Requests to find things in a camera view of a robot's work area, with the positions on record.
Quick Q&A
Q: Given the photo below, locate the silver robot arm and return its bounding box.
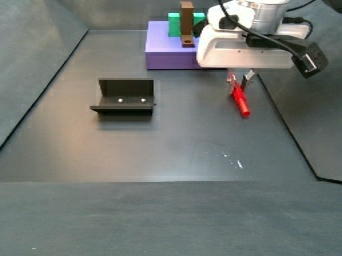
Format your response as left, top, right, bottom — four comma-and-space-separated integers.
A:
197, 0, 309, 69

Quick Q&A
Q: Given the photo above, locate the red cylindrical peg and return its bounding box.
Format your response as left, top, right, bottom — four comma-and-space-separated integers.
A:
233, 85, 250, 118

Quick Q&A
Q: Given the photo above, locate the brown upright bracket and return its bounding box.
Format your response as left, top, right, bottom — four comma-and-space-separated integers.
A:
180, 1, 194, 48

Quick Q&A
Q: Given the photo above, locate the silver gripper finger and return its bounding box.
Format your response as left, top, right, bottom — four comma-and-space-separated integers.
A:
227, 71, 237, 95
242, 70, 257, 89

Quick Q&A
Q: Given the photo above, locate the black camera cable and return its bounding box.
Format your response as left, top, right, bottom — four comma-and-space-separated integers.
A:
217, 0, 318, 73

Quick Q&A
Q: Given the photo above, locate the green upright block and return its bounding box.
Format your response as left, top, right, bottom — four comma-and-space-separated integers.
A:
167, 12, 206, 37

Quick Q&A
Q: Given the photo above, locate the purple block base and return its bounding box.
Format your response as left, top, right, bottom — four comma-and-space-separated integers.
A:
144, 21, 201, 70

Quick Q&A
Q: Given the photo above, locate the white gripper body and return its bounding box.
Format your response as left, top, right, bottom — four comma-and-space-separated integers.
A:
197, 0, 309, 69

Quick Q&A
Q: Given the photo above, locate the black angle bracket fixture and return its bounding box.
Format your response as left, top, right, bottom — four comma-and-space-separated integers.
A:
90, 78, 155, 113

